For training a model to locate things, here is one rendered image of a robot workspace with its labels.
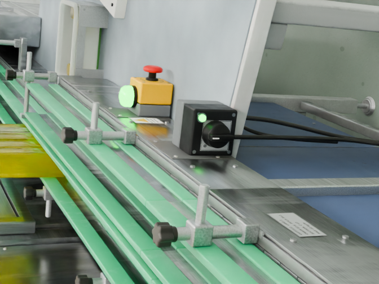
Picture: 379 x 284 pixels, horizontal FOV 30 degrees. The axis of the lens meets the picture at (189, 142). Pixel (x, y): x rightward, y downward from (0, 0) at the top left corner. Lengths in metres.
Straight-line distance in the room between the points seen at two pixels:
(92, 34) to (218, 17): 0.66
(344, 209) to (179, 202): 0.25
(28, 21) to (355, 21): 1.59
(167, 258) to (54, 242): 0.64
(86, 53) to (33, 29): 0.81
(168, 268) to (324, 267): 0.25
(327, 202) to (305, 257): 0.29
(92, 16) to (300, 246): 1.17
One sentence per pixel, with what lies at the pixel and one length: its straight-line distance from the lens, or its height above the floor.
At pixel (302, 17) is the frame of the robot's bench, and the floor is 0.63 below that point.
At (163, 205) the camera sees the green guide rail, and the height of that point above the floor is 0.95.
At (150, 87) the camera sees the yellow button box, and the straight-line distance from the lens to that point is 1.42.
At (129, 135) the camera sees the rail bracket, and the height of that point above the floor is 0.89.
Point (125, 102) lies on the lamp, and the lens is 1.43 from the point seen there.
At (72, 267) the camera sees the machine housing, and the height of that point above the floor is 0.94.
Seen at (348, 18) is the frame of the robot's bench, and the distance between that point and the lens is 1.31.
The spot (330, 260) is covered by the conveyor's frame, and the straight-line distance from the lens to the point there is 0.82.
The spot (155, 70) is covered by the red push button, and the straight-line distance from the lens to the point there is 1.43.
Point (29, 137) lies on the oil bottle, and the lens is 1.70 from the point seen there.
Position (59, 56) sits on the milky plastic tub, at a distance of 2.03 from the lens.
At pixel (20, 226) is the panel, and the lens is 1.60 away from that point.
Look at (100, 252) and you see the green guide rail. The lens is 1.23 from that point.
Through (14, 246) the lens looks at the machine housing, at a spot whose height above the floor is 1.03.
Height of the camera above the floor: 1.31
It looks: 24 degrees down
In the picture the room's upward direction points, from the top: 89 degrees counter-clockwise
